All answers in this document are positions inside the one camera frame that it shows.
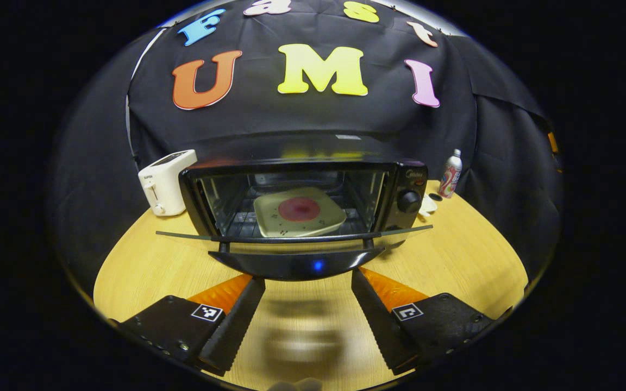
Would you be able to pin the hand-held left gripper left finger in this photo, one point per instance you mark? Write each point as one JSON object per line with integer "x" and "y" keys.
{"x": 234, "y": 326}

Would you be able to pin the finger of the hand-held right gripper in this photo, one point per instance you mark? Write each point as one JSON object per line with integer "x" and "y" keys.
{"x": 552, "y": 142}

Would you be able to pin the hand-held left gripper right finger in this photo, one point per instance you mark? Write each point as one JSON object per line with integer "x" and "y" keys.
{"x": 381, "y": 326}

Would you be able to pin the cream square plate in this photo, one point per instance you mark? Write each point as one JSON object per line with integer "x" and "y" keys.
{"x": 275, "y": 220}

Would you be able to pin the pink round food slice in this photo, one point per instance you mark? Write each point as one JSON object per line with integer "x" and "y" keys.
{"x": 299, "y": 209}

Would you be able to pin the black electric oven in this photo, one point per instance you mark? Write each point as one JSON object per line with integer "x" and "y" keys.
{"x": 313, "y": 147}

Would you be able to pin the silver spray bottle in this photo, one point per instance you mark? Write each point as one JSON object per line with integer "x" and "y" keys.
{"x": 450, "y": 174}

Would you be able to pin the white divided grain dish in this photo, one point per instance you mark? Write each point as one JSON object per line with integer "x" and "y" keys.
{"x": 428, "y": 206}

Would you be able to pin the white toaster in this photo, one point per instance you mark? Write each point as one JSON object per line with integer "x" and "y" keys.
{"x": 163, "y": 182}

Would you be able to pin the black backdrop cloth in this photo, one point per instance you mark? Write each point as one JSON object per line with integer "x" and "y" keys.
{"x": 291, "y": 117}

